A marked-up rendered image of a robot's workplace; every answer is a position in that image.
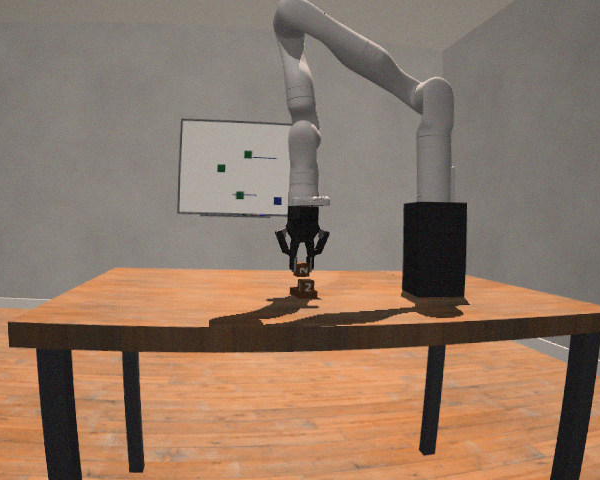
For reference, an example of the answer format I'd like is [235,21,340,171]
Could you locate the brown rectangular tray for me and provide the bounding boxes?
[290,287,318,299]

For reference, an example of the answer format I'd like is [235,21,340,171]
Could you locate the small brown cube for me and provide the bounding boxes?
[293,263,310,277]
[297,279,314,291]

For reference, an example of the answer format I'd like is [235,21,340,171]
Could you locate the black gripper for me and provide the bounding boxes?
[275,206,330,273]

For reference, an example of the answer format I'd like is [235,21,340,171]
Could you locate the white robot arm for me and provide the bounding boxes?
[273,0,454,207]

